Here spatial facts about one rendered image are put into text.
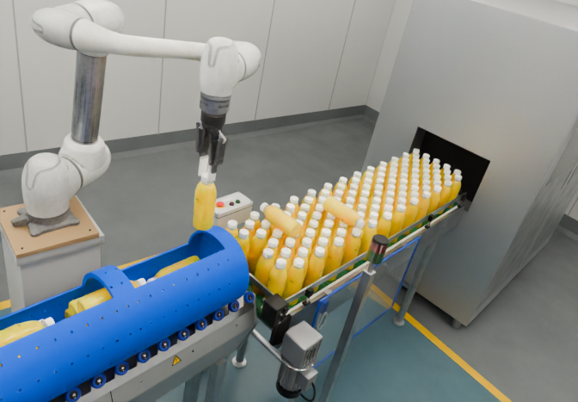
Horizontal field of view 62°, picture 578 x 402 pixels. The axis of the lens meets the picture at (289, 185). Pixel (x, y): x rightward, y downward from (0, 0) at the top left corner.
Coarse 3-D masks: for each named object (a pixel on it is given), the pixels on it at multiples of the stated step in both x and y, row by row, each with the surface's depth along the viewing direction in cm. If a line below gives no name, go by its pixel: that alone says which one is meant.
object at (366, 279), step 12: (372, 276) 188; (360, 288) 192; (360, 300) 193; (348, 312) 200; (360, 312) 199; (348, 324) 201; (348, 336) 203; (336, 348) 210; (336, 360) 212; (336, 372) 215; (324, 384) 222; (324, 396) 224
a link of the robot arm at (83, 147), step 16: (80, 0) 157; (96, 0) 161; (96, 16) 157; (112, 16) 163; (80, 64) 169; (96, 64) 170; (80, 80) 172; (96, 80) 174; (80, 96) 176; (96, 96) 178; (80, 112) 180; (96, 112) 182; (80, 128) 184; (96, 128) 187; (64, 144) 189; (80, 144) 187; (96, 144) 191; (80, 160) 188; (96, 160) 193; (96, 176) 198
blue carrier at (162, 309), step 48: (192, 240) 180; (96, 288) 157; (144, 288) 142; (192, 288) 152; (240, 288) 168; (48, 336) 123; (96, 336) 130; (144, 336) 142; (0, 384) 114; (48, 384) 122
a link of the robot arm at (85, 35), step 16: (80, 32) 144; (96, 32) 144; (112, 32) 145; (80, 48) 148; (96, 48) 146; (112, 48) 144; (128, 48) 144; (144, 48) 146; (160, 48) 147; (176, 48) 149; (192, 48) 150; (240, 48) 144; (256, 48) 152; (256, 64) 150; (240, 80) 146
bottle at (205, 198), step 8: (200, 184) 156; (208, 184) 155; (200, 192) 155; (208, 192) 155; (216, 192) 159; (200, 200) 156; (208, 200) 157; (200, 208) 158; (208, 208) 158; (200, 216) 160; (208, 216) 160; (200, 224) 161; (208, 224) 162
